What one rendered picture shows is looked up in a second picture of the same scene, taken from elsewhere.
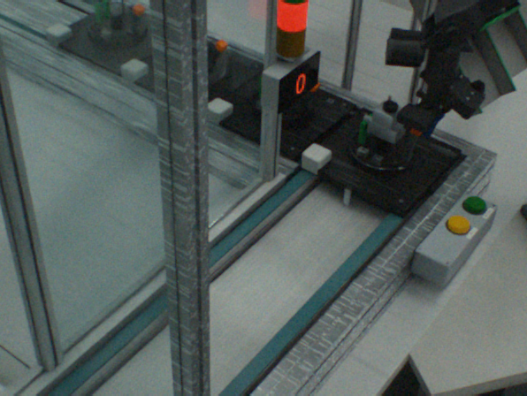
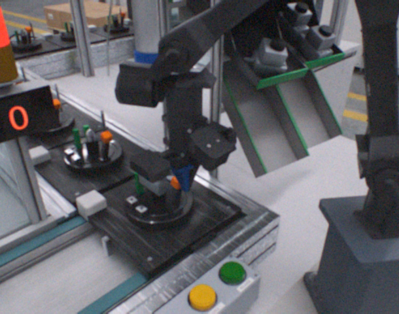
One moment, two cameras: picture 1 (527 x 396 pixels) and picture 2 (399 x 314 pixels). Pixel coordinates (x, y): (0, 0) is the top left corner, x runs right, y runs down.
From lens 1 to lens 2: 105 cm
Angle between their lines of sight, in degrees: 13
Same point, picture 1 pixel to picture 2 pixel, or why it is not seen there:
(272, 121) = (14, 161)
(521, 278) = not seen: outside the picture
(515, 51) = (317, 124)
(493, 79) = (290, 145)
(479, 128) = (285, 191)
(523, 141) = not seen: hidden behind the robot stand
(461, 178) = (232, 239)
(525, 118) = (330, 186)
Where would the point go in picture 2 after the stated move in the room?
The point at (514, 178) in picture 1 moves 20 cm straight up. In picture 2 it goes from (305, 241) to (321, 166)
